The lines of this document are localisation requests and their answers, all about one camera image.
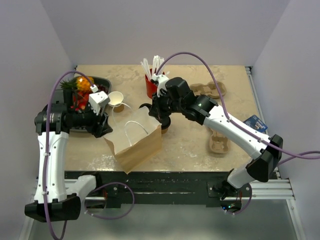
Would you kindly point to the brown paper takeout bag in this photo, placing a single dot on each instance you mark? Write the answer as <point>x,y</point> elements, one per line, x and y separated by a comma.
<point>135,139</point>

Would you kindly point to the brown pulp cup carrier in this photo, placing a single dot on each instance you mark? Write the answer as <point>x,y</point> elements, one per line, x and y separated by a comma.
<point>209,89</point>

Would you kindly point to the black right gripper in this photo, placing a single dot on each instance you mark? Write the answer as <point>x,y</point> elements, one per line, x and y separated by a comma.
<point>156,110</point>

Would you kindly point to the red lychee fruit cluster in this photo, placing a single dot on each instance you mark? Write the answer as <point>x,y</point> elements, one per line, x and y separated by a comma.
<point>80,101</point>

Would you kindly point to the white wrapped straw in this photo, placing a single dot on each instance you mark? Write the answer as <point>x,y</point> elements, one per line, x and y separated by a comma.
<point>148,70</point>
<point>158,62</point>
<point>154,64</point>

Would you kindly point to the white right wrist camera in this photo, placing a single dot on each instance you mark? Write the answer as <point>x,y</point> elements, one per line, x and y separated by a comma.
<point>160,81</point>

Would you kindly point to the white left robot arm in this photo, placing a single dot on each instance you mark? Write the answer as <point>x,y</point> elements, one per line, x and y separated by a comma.
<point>53,201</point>

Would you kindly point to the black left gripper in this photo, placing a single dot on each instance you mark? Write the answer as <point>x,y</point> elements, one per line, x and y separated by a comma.
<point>99,129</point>

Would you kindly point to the dark red grape bunch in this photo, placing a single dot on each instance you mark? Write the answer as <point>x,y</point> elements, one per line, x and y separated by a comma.
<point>103,88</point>

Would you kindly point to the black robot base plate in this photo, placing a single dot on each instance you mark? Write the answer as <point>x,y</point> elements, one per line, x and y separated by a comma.
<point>166,188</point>

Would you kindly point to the white paper coffee cup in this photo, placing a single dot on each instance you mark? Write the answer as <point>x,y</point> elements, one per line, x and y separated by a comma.
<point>165,130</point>

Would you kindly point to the dark green fruit tray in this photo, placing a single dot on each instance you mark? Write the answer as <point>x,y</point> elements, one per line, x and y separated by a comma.
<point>97,81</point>

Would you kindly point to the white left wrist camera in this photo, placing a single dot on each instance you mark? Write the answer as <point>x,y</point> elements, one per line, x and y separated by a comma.
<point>98,101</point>

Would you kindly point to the stacked brown paper cups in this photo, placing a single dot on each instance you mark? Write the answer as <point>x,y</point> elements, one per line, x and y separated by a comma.
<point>116,99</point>

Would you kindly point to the orange pineapple fruit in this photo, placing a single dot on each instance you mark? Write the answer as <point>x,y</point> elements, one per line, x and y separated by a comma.
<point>80,84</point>

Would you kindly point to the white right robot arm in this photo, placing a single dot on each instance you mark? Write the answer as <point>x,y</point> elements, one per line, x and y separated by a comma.
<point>175,96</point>

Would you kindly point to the red ribbed straw cup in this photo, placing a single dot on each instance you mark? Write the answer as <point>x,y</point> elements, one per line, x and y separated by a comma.
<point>151,88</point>

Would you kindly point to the blue card packet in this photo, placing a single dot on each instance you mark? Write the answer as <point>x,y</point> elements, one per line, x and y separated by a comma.
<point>256,123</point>

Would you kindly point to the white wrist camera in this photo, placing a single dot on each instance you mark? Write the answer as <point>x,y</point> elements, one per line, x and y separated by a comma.
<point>160,81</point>
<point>98,101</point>

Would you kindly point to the black plastic cup lid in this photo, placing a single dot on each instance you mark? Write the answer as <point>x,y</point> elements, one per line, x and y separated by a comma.
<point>165,122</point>
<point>145,105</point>

